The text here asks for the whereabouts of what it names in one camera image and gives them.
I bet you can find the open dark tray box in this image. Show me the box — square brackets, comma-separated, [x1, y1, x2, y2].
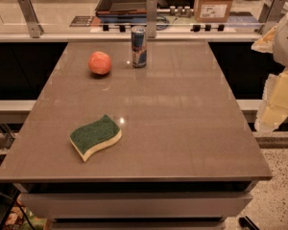
[95, 0, 147, 15]

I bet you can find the red bull can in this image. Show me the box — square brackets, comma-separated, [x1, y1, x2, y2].
[132, 26, 147, 68]

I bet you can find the right metal bracket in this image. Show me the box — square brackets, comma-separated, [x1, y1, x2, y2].
[257, 0, 286, 35]

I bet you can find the green yellow sponge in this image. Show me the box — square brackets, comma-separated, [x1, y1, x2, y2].
[69, 115, 122, 162]

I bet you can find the red apple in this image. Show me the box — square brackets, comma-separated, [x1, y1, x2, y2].
[88, 52, 111, 75]

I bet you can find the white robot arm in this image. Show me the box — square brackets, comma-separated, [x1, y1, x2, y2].
[252, 12, 288, 132]

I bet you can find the white drawer front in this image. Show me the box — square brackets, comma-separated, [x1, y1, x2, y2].
[20, 192, 252, 219]

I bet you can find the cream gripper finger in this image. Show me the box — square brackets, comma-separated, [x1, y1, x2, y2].
[251, 26, 276, 54]
[254, 67, 288, 132]

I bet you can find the cardboard box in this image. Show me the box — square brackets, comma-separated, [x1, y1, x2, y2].
[194, 0, 233, 22]

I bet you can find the metal bracket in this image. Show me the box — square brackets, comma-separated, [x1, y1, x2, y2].
[146, 0, 157, 38]
[17, 0, 43, 38]
[257, 0, 286, 35]

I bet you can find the glass barrier panel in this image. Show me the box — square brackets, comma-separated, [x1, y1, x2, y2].
[0, 0, 263, 37]

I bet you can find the middle metal bracket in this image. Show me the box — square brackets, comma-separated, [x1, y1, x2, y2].
[146, 0, 157, 38]

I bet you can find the left metal bracket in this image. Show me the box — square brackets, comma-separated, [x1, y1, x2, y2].
[17, 0, 43, 38]

